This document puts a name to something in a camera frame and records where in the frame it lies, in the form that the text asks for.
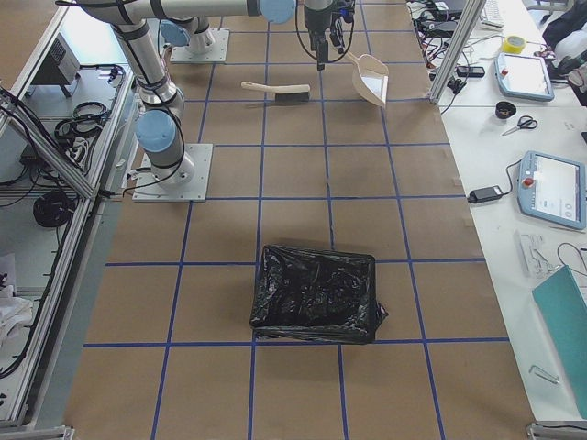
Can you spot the far teach pendant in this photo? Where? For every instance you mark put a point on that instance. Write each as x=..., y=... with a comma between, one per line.
x=524, y=77

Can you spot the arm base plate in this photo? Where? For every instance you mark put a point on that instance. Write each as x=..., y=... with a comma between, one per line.
x=188, y=183
x=204, y=48

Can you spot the near teach pendant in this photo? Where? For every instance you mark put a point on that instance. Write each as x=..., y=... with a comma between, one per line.
x=553, y=189

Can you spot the metal allen key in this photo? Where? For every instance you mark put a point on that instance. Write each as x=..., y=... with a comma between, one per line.
x=543, y=374

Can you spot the white plastic dustpan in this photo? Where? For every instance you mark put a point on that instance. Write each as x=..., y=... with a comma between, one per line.
x=370, y=78

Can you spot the aluminium frame post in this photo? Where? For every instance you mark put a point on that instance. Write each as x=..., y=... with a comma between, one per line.
x=472, y=11

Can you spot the black power adapter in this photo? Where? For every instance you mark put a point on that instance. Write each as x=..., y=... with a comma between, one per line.
x=485, y=195

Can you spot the black handled scissors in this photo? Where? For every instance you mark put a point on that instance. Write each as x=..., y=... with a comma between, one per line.
x=525, y=122

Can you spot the teach pendant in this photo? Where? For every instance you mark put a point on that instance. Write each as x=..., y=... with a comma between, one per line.
x=524, y=77
x=553, y=189

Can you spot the teal folder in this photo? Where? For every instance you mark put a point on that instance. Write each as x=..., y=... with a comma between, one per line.
x=563, y=310

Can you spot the small black bowl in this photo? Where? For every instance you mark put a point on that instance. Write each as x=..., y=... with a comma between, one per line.
x=504, y=110

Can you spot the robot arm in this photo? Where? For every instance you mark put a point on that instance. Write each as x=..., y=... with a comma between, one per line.
x=159, y=131
x=178, y=31

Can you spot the yellow tape roll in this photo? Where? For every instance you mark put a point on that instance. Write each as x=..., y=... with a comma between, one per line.
x=513, y=44

